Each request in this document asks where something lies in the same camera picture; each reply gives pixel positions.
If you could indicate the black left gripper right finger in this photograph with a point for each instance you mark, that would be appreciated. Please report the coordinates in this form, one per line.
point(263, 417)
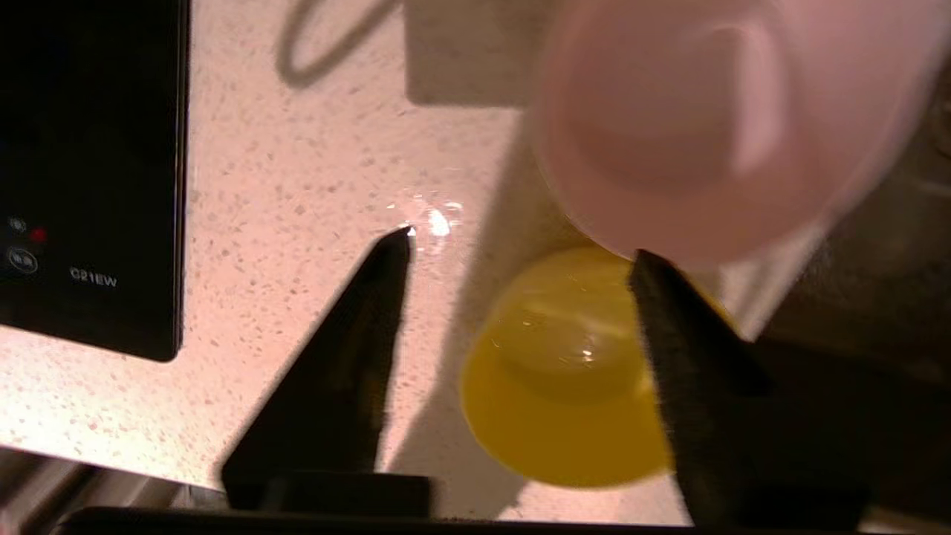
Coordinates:
point(728, 431)

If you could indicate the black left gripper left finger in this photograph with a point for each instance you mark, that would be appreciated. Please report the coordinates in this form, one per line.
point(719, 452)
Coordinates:
point(327, 416)

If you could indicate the yellow plastic bowl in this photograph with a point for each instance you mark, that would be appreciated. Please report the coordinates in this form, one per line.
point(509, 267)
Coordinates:
point(557, 401)

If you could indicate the pink plastic bowl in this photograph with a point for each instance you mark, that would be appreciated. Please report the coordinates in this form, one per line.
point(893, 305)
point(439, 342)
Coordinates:
point(706, 111)

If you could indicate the black induction cooktop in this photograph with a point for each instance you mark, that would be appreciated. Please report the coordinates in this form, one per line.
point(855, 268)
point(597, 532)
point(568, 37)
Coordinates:
point(89, 148)

